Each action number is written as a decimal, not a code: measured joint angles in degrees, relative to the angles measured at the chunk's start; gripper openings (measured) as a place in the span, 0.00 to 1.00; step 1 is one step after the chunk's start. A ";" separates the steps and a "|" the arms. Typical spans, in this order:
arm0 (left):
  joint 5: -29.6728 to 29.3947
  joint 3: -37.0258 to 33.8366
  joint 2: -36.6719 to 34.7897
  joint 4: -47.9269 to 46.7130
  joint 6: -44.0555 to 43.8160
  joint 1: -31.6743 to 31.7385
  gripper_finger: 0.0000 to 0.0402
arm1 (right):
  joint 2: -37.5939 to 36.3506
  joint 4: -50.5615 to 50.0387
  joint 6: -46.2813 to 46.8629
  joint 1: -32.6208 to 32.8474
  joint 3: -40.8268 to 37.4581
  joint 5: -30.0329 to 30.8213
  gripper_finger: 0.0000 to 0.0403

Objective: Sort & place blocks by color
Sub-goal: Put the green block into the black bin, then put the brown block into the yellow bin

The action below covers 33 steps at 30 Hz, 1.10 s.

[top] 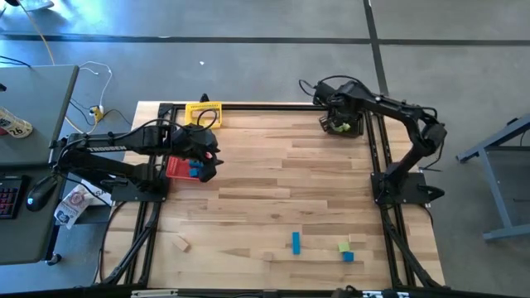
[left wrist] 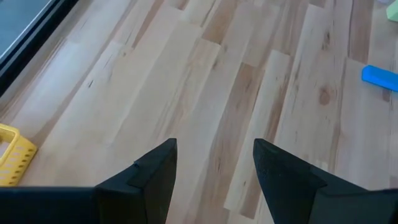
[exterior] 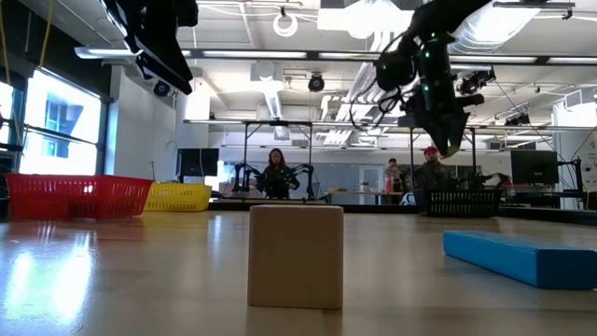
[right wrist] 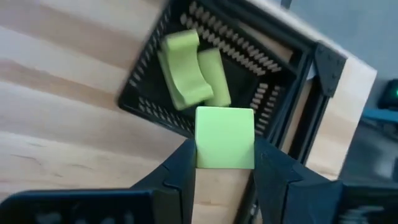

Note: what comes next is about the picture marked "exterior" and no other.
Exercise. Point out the green cube block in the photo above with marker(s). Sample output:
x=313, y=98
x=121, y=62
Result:
x=452, y=151

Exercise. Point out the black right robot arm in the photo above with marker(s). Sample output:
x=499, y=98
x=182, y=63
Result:
x=438, y=18

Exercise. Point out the black plastic basket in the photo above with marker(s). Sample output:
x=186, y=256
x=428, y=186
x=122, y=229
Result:
x=462, y=204

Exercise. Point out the yellow plastic basket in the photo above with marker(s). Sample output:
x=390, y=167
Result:
x=179, y=198

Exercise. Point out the long blue block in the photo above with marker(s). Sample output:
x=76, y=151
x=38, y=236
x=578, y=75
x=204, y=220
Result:
x=522, y=259

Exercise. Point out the ceiling light bar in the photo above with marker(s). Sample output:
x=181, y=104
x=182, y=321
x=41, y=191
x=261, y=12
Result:
x=494, y=59
x=107, y=52
x=254, y=54

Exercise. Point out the black monitor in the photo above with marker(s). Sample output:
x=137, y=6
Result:
x=197, y=162
x=534, y=167

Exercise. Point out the large window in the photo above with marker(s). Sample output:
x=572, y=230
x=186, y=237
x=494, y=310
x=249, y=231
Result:
x=60, y=154

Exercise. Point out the black background station frame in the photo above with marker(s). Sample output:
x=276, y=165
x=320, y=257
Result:
x=278, y=123

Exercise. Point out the round black ceiling camera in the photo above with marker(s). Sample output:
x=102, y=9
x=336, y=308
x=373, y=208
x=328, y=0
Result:
x=316, y=83
x=162, y=88

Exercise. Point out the black aluminium table frame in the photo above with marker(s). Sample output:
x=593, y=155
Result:
x=373, y=207

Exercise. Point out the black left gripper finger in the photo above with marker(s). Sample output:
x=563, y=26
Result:
x=170, y=60

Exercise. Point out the red plastic basket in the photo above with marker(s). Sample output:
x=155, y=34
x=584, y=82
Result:
x=74, y=196

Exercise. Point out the person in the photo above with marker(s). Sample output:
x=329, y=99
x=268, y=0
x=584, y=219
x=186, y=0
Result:
x=431, y=175
x=278, y=177
x=394, y=172

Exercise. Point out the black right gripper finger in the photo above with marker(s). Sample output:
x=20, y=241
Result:
x=442, y=135
x=459, y=128

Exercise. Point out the wooden cube block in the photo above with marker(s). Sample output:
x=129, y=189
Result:
x=296, y=256

